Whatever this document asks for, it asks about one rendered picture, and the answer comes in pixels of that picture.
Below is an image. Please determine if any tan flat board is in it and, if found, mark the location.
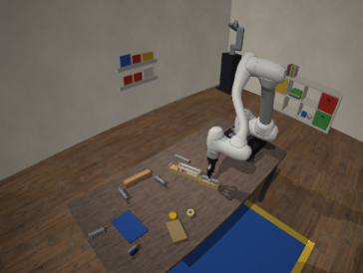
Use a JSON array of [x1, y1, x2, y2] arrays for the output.
[[166, 219, 187, 243]]

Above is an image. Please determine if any tan wooden bar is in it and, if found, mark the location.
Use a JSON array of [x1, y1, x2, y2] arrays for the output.
[[124, 169, 151, 187]]

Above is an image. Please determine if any yellow short cylinder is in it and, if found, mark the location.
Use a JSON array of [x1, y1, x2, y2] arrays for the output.
[[170, 212, 177, 220]]

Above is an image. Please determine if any blue flat rectangular pad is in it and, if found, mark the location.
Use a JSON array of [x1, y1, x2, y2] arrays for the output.
[[111, 210, 148, 244]]

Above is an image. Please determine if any cream roll of masking tape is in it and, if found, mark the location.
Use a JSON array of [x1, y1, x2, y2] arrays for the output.
[[186, 209, 194, 217]]

